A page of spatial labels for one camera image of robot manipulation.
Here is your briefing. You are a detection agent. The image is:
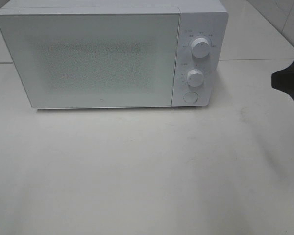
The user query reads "upper white power knob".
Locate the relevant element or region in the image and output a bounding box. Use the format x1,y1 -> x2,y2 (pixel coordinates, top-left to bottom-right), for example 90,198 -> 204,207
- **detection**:
191,37 -> 211,59

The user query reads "round white door button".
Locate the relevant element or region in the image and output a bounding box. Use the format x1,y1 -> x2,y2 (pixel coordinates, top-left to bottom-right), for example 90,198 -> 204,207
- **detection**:
183,92 -> 198,104

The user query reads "white timer knob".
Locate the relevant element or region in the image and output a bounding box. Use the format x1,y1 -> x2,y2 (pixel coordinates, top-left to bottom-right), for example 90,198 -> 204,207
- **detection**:
187,69 -> 204,87

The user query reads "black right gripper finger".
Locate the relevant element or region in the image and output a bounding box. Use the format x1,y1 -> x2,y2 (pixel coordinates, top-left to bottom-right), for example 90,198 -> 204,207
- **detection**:
271,61 -> 294,101

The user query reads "white microwave oven body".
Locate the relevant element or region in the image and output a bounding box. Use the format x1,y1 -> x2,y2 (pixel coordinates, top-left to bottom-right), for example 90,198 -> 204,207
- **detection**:
0,0 -> 229,108

